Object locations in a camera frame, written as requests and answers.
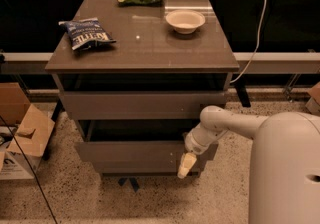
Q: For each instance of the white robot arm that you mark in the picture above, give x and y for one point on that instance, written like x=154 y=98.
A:
x=284 y=186

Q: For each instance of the grey drawer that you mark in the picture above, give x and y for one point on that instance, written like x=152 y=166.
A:
x=134 y=147
x=138 y=105

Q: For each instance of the cardboard box right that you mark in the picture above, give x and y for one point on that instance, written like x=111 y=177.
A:
x=313 y=104

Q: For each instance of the blue Kettle chips bag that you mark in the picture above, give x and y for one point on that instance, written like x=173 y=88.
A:
x=86 y=33

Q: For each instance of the grey top drawer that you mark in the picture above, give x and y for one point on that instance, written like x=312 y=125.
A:
x=138 y=105

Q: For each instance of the white bowl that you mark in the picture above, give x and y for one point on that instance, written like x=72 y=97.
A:
x=185 y=21

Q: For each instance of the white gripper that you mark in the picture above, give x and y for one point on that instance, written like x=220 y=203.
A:
x=193 y=144

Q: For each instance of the open cardboard box left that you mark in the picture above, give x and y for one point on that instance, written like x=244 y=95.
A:
x=25 y=131

